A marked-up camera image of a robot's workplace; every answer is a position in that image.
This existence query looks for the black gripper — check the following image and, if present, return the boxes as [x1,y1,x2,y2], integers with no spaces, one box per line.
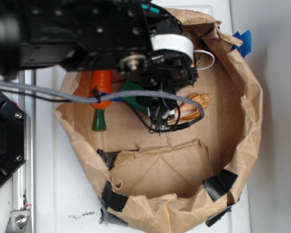
[17,0,198,85]

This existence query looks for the white padded gripper finger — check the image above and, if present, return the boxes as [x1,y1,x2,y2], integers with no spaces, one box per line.
[150,34,194,61]

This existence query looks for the gray plush animal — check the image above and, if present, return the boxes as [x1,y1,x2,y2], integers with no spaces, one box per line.
[194,50,215,71]

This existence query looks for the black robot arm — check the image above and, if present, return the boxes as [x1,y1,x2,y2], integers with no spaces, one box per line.
[0,0,198,86]

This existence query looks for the orange plastic carrot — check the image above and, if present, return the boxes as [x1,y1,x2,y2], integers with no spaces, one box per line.
[90,70,112,132]

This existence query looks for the green rectangular block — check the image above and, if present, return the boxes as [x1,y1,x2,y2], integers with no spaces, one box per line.
[117,79,152,115]

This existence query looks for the brown spiral seashell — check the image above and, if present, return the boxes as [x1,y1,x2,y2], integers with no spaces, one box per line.
[174,92,213,120]

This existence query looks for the blue tape right piece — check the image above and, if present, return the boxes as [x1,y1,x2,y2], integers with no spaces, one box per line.
[231,30,252,58]

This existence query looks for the brown paper bag tray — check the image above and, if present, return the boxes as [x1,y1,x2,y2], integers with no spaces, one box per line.
[54,9,263,233]

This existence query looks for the black tape bottom right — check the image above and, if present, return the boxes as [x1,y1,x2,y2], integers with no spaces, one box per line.
[202,169,238,202]

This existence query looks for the black tape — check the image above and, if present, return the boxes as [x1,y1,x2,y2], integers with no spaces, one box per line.
[101,181,129,212]
[202,169,238,202]

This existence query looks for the black tape bottom left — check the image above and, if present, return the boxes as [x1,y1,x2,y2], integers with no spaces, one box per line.
[101,181,129,212]

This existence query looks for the gray braided cable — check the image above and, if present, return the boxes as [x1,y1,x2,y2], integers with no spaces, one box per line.
[0,78,205,122]

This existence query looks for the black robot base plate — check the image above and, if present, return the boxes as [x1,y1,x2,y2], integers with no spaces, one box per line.
[0,91,24,188]

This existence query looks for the aluminum frame rail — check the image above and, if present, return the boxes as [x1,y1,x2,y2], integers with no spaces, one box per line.
[11,70,36,233]

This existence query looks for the metal corner bracket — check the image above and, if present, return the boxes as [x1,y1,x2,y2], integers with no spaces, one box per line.
[5,210,32,233]

